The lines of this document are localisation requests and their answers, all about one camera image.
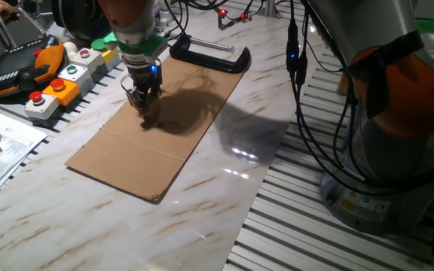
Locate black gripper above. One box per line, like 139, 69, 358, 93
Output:
126, 63, 164, 116

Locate bystander bare hand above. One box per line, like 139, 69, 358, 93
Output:
0, 0, 17, 22

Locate brown cardboard sheet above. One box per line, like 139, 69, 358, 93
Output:
65, 55, 245, 205

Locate yellow box green mushroom button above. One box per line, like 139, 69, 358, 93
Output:
90, 38, 123, 72

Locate white box small red button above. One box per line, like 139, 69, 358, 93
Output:
69, 47, 107, 83

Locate white box green button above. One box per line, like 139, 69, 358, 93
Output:
57, 63, 96, 98

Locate black C-clamp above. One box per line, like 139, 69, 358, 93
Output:
169, 34, 252, 75

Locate orange box red button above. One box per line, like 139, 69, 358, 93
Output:
42, 78, 81, 108

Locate grey box red mushroom button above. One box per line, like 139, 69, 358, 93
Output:
23, 90, 60, 120

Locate marble pattern table sheet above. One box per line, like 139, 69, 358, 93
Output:
0, 2, 327, 271

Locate black and orange teach pendant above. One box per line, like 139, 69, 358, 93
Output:
0, 35, 66, 100

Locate white printed paper sheets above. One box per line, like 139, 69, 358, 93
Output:
0, 112, 48, 212

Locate small bracket with red lights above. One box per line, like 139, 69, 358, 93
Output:
216, 7, 254, 31

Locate black cable with inline plug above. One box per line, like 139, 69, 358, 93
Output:
285, 0, 357, 181

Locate aluminium frame post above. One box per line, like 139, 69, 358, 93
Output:
264, 0, 283, 18

